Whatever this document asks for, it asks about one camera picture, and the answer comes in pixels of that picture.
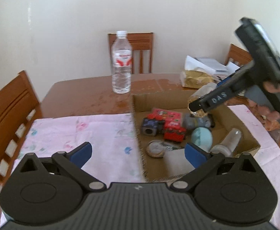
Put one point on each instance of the red toy train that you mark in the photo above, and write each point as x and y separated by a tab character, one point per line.
173	131

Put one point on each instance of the grey toy elephant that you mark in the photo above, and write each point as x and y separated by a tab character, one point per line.
190	122

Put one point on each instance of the clear water bottle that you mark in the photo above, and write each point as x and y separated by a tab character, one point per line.
121	53

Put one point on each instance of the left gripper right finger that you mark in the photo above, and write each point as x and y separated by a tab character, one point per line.
203	162

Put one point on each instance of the large clear plastic jar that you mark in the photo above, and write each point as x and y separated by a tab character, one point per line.
270	123

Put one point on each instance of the wooden chair far middle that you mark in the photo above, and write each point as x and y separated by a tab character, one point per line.
140	42

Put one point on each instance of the light blue round case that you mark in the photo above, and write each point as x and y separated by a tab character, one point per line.
202	138

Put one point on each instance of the blue black toy cube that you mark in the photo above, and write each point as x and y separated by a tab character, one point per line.
152	125

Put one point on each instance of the wooden chair far right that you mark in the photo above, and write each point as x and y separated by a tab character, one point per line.
238	56

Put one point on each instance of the wooden chair left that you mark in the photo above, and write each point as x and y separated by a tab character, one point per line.
17	100

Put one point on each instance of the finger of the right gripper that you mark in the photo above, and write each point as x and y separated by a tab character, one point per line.
225	80
209	97

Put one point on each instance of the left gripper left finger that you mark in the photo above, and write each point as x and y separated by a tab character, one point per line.
70	165

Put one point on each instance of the white plastic container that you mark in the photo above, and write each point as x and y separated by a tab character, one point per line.
176	163

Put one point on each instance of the stack of papers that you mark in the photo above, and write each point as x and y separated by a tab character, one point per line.
220	69

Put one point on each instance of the gold tissue pack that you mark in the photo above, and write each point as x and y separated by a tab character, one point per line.
196	74

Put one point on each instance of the wooden chair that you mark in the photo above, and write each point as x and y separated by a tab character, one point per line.
140	42
238	56
17	100

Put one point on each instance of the red card box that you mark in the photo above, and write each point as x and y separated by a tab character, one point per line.
167	116

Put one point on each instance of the clear plastic cup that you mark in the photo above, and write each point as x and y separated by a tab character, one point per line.
229	144

